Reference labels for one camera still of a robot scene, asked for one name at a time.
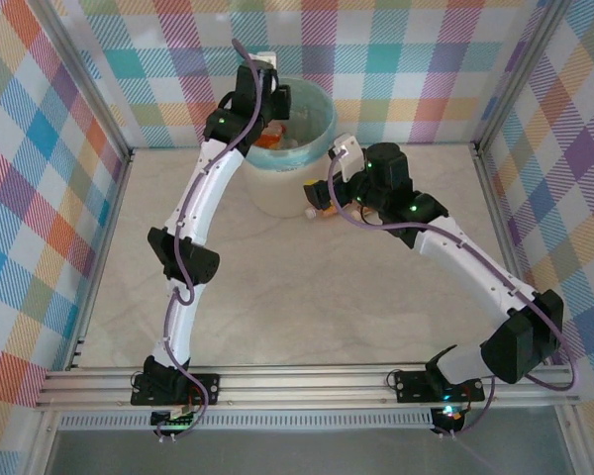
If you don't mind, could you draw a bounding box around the orange juice bottle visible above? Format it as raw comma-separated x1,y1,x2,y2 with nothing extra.
254,122,287,150

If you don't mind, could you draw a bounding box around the teal plastic bin liner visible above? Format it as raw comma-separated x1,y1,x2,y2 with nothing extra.
244,78,339,172

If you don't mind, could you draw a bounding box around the left green circuit board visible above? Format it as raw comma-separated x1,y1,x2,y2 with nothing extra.
150,404,202,434

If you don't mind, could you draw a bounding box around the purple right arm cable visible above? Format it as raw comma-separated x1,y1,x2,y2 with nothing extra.
328,146,581,438

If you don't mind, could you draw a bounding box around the cream round waste bin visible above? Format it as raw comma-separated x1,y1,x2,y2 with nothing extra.
241,78,339,220

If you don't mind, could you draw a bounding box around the black mount plate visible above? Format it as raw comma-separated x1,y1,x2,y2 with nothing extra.
392,369,487,404
130,373,222,407

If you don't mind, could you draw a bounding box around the aluminium side rail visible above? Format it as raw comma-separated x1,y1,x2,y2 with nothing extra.
68,147,136,371
471,142,551,366

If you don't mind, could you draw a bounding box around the aluminium front rail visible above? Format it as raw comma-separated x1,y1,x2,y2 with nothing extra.
35,363,583,413

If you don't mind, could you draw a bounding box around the slotted grey cable duct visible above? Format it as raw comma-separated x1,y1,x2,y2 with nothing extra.
58,413,435,432

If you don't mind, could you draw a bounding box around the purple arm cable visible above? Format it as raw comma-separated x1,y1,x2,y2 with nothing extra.
328,146,581,438
161,38,266,437

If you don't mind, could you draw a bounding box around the black right mount plate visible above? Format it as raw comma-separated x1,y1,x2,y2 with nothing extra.
392,369,487,404

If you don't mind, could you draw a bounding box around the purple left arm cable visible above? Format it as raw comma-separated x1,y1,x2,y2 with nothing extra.
161,38,266,437

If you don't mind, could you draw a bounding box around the green circuit board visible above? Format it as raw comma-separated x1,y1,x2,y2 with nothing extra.
432,404,466,433
150,404,202,434

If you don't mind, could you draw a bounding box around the right green circuit board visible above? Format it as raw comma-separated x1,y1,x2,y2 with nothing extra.
432,404,466,433

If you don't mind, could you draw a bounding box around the aluminium frame post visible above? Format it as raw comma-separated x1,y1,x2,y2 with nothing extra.
27,0,136,159
555,403,593,475
473,0,576,155
22,409,63,475

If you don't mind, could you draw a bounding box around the black left mount plate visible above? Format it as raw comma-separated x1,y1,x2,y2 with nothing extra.
130,373,222,407

